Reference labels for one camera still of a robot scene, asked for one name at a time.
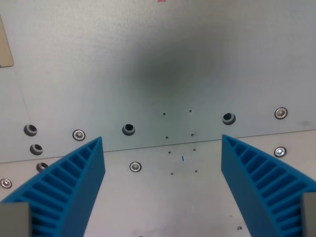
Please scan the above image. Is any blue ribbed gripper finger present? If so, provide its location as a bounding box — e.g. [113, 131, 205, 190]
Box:
[0, 136, 106, 237]
[221, 134, 316, 237]

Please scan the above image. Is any tan flat board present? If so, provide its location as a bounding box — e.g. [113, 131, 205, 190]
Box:
[0, 14, 14, 69]

